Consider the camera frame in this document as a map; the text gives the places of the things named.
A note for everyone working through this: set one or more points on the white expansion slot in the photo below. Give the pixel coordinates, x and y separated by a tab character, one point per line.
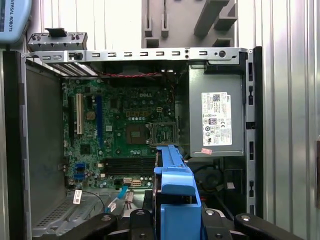
79	113

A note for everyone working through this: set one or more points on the pale blue teach pendant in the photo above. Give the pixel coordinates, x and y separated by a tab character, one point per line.
15	25

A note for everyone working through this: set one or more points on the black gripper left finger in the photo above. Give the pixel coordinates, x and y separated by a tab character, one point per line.
102	225

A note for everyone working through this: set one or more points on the grey power supply unit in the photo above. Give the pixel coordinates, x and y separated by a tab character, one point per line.
197	112

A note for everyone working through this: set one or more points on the black open PC case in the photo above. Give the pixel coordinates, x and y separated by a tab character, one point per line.
42	130

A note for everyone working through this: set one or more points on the grey metal slot bracket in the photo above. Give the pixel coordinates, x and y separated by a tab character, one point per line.
57	41

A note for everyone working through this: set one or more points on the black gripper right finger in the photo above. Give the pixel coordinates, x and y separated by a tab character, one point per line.
250	222

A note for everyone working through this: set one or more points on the metal socket cover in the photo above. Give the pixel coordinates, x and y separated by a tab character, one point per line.
162	124

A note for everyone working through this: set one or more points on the CPU socket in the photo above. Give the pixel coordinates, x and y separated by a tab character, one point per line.
136	133

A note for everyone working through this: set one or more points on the coin cell battery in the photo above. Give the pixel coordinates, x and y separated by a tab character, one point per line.
91	115

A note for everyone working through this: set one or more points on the black RAM slot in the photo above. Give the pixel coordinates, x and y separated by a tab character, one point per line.
130	160
130	172
130	164
130	168

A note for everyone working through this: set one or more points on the blue expansion slot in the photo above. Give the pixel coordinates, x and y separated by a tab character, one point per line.
99	122

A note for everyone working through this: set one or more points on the black expansion slot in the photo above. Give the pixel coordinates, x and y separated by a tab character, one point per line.
71	117

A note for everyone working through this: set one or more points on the green motherboard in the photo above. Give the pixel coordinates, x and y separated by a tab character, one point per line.
112	150

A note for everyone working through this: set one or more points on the black plastic latch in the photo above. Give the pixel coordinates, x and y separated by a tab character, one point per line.
55	32

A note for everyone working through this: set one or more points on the hard disk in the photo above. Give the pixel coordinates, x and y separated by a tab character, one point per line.
177	180

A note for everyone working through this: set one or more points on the grey parts rack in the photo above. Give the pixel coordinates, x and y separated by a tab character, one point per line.
180	25

